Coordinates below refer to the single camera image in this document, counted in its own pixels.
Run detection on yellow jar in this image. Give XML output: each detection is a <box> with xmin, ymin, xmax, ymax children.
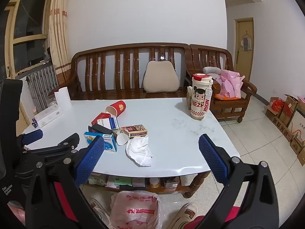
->
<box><xmin>149</xmin><ymin>177</ymin><xmax>161</xmax><ymax>189</ymax></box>

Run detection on white cartoon tumbler red lid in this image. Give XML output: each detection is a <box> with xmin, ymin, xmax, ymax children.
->
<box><xmin>190</xmin><ymin>73</ymin><xmax>213</xmax><ymax>121</ymax></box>

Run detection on black box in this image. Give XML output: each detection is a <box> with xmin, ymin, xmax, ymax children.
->
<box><xmin>88</xmin><ymin>123</ymin><xmax>114</xmax><ymax>137</ymax></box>

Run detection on beige box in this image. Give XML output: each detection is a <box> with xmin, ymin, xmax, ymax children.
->
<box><xmin>186</xmin><ymin>86</ymin><xmax>194</xmax><ymax>110</ymax></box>

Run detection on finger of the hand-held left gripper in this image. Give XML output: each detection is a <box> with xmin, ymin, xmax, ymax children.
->
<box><xmin>16</xmin><ymin>129</ymin><xmax>44</xmax><ymax>151</ymax></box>
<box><xmin>22</xmin><ymin>133</ymin><xmax>80</xmax><ymax>166</ymax></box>

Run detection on red cardboard box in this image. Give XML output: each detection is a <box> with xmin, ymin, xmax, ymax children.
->
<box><xmin>91</xmin><ymin>112</ymin><xmax>112</xmax><ymax>127</ymax></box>

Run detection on white paper towel roll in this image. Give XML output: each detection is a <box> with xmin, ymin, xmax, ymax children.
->
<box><xmin>54</xmin><ymin>87</ymin><xmax>71</xmax><ymax>110</ymax></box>

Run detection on beige curtain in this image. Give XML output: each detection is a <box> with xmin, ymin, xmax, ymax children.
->
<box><xmin>48</xmin><ymin>0</ymin><xmax>72</xmax><ymax>84</ymax></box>

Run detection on blue cartoon box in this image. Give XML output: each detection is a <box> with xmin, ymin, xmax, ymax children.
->
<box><xmin>83</xmin><ymin>132</ymin><xmax>118</xmax><ymax>152</ymax></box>

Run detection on red paper cup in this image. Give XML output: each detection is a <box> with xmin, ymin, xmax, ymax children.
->
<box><xmin>105</xmin><ymin>100</ymin><xmax>127</xmax><ymax>118</ymax></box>

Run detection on beige slipper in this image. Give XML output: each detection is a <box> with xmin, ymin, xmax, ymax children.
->
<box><xmin>167</xmin><ymin>203</ymin><xmax>199</xmax><ymax>229</ymax></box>
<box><xmin>89</xmin><ymin>197</ymin><xmax>112</xmax><ymax>229</ymax></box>

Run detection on grey radiator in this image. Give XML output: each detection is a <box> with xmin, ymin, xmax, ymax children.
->
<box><xmin>26</xmin><ymin>65</ymin><xmax>59</xmax><ymax>112</ymax></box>

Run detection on brown small box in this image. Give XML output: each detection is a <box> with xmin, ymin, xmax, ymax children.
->
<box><xmin>164</xmin><ymin>177</ymin><xmax>180</xmax><ymax>189</ymax></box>

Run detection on long wooden sofa bench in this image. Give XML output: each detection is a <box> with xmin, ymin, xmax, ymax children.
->
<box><xmin>49</xmin><ymin>43</ymin><xmax>191</xmax><ymax>101</ymax></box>

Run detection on white tissue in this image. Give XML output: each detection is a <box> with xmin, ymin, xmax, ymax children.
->
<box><xmin>125</xmin><ymin>135</ymin><xmax>153</xmax><ymax>167</ymax></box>

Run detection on person's red pants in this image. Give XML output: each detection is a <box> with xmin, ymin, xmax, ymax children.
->
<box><xmin>54</xmin><ymin>181</ymin><xmax>240</xmax><ymax>229</ymax></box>

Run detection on white blue medicine box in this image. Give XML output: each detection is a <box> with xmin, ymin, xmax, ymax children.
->
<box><xmin>97</xmin><ymin>117</ymin><xmax>120</xmax><ymax>132</ymax></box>

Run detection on window with yellow frame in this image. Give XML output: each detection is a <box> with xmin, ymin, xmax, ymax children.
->
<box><xmin>4</xmin><ymin>0</ymin><xmax>55</xmax><ymax>77</ymax></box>

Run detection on white green packet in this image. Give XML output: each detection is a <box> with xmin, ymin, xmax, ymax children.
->
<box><xmin>89</xmin><ymin>174</ymin><xmax>108</xmax><ymax>187</ymax></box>

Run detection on grey pillow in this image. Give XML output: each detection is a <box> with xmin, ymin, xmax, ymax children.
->
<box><xmin>202</xmin><ymin>66</ymin><xmax>224</xmax><ymax>80</ymax></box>

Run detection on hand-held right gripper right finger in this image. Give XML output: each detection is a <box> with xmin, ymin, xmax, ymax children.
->
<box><xmin>198</xmin><ymin>134</ymin><xmax>280</xmax><ymax>229</ymax></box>

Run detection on long white box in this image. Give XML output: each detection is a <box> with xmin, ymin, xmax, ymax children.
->
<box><xmin>34</xmin><ymin>104</ymin><xmax>63</xmax><ymax>127</ymax></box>

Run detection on wooden armchair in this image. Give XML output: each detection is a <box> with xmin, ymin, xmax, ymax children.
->
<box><xmin>189</xmin><ymin>44</ymin><xmax>258</xmax><ymax>124</ymax></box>

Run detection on white red print plastic bag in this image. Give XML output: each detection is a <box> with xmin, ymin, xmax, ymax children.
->
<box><xmin>110</xmin><ymin>190</ymin><xmax>163</xmax><ymax>229</ymax></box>

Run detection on pink plastic bag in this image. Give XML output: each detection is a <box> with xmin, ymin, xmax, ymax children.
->
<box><xmin>214</xmin><ymin>69</ymin><xmax>245</xmax><ymax>100</ymax></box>

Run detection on beige back cushion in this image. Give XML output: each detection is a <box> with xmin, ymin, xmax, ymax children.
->
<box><xmin>143</xmin><ymin>61</ymin><xmax>181</xmax><ymax>94</ymax></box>

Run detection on yellow wooden door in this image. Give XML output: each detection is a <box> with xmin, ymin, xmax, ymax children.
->
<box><xmin>234</xmin><ymin>18</ymin><xmax>254</xmax><ymax>66</ymax></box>

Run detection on brown box with white flap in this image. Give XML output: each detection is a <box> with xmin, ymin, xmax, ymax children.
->
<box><xmin>116</xmin><ymin>124</ymin><xmax>148</xmax><ymax>146</ymax></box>

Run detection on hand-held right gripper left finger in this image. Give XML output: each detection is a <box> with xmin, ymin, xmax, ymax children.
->
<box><xmin>25</xmin><ymin>135</ymin><xmax>108</xmax><ymax>229</ymax></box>

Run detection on clear glass container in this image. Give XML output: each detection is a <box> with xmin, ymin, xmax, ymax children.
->
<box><xmin>45</xmin><ymin>95</ymin><xmax>58</xmax><ymax>108</ymax></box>

